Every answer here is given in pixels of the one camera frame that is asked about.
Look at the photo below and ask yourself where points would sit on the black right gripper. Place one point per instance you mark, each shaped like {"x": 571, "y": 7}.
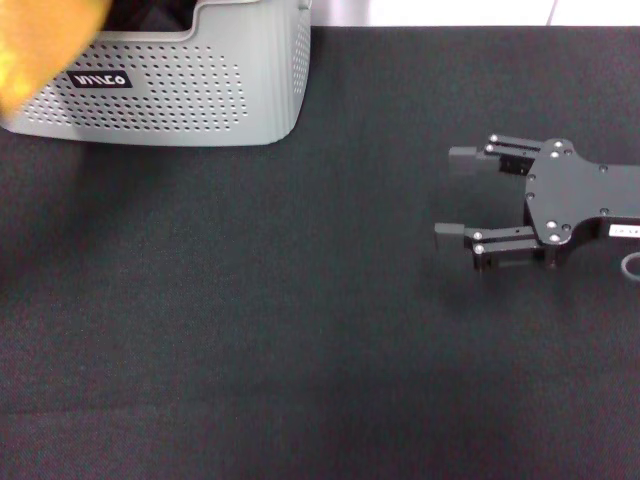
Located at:
{"x": 570, "y": 195}

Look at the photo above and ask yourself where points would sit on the yellow and grey towel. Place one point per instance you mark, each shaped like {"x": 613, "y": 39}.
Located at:
{"x": 35, "y": 50}

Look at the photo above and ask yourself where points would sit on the grey perforated storage basket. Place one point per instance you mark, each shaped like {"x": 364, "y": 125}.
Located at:
{"x": 200, "y": 110}

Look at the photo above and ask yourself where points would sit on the black cloth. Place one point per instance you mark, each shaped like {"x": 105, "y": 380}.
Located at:
{"x": 150, "y": 15}

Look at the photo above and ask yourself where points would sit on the black basket brand label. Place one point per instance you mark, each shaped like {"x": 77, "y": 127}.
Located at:
{"x": 100, "y": 80}

